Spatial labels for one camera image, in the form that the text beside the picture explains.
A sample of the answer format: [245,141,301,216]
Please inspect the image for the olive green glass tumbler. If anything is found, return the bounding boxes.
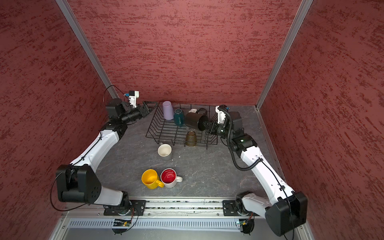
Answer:
[185,131,197,147]

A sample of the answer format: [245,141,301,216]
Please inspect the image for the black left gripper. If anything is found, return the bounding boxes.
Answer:
[121,101,159,123]

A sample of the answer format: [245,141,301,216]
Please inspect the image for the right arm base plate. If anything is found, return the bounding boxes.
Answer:
[223,199,266,217]

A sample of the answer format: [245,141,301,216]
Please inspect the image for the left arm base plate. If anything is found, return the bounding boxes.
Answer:
[104,200,147,217]

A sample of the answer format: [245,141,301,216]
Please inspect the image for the black wire dish rack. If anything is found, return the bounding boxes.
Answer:
[146,103,218,149]

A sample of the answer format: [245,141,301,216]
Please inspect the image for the aluminium front rail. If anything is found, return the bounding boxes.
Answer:
[65,198,266,219]

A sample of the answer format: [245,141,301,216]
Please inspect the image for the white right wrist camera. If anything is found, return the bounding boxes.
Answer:
[215,105,229,124]

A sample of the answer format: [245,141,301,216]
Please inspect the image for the lilac plastic cup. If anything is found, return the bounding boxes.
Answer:
[162,101,174,121]

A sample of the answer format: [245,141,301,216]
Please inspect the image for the aluminium corner post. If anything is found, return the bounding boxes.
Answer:
[256,0,313,111]
[55,0,119,98]

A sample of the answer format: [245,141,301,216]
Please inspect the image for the left circuit board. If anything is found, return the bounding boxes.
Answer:
[112,219,132,235]

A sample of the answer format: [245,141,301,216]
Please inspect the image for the white mug grey outside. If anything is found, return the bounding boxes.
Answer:
[157,144,173,161]

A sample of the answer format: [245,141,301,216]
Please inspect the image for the black corrugated cable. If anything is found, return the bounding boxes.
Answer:
[217,107,264,172]

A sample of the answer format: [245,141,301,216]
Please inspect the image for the aluminium corner post right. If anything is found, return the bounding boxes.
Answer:
[256,0,313,111]

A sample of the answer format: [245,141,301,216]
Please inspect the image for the yellow mug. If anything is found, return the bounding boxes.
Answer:
[141,169,165,190]

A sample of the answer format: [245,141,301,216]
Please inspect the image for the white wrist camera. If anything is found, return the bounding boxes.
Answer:
[125,91,140,108]
[215,105,229,124]

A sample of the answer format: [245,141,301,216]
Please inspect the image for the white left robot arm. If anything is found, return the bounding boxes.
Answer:
[54,99,158,216]

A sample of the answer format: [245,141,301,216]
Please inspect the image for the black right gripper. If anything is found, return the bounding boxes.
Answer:
[202,119,233,139]

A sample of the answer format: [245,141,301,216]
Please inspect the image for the circuit board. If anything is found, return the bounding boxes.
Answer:
[112,219,132,235]
[239,219,255,235]

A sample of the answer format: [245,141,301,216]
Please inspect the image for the black mug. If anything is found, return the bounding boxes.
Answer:
[185,108,210,131]

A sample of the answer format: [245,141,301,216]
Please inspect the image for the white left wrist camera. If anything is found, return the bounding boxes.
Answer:
[125,91,140,108]

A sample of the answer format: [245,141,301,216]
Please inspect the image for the aluminium corner post left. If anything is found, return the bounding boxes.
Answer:
[55,0,119,98]

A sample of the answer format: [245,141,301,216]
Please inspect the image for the white mug red inside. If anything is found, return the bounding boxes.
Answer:
[160,168,183,188]

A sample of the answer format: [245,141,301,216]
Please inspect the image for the white mug green handle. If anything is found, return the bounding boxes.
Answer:
[174,109,185,127]

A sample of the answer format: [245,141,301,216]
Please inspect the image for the right circuit board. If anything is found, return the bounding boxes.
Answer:
[239,219,255,235]

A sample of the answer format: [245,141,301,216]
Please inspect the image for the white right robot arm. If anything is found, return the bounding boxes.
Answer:
[204,105,308,237]

